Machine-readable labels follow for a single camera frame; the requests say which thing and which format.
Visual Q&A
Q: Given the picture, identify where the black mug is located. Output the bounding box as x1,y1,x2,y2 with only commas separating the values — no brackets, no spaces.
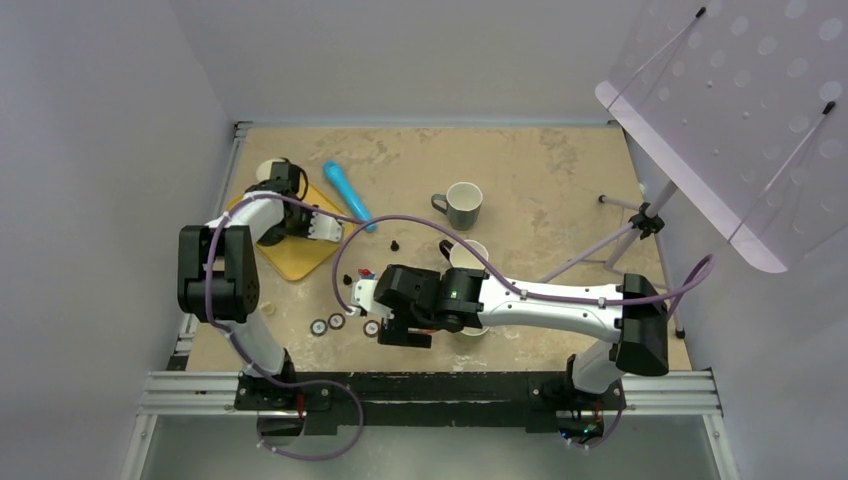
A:
438,239,489,270

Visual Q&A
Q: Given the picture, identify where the grey mug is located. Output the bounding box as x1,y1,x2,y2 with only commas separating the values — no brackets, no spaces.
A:
430,182,484,231

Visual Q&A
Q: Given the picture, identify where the light green mug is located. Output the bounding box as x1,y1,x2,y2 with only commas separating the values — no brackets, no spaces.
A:
453,327,490,343

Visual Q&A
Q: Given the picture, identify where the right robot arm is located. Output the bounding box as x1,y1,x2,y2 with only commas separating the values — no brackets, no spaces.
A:
352,265,670,407

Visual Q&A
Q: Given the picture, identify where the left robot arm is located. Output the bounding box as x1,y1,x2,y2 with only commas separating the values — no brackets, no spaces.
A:
177,158,312,409

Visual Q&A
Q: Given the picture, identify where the cream white mug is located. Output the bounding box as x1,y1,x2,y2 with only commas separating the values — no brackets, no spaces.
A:
255,159,277,182

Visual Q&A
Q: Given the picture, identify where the right round token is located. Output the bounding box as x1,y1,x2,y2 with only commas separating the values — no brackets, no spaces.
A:
363,320,381,338

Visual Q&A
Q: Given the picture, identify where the yellow tray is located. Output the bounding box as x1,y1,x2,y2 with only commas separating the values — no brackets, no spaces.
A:
226,179,355,281

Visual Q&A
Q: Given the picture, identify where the blue plastic tube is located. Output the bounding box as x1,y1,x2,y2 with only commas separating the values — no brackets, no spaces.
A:
322,160,372,222

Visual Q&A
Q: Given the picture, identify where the small cream cap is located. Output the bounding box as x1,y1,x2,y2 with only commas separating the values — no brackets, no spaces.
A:
259,302,276,316

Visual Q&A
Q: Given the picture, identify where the black base bar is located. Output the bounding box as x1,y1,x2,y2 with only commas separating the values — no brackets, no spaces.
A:
234,371,621,436

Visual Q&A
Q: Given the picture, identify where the translucent perforated panel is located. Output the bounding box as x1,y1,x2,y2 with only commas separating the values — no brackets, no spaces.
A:
595,1,847,273

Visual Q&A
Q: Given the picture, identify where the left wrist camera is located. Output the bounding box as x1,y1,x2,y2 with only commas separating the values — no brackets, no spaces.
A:
307,212,344,243

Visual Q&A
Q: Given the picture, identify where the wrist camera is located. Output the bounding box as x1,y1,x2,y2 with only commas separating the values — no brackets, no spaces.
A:
350,279,390,319
307,212,344,243

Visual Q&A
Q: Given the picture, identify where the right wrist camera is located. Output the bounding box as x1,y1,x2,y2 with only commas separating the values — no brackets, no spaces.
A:
350,279,390,319

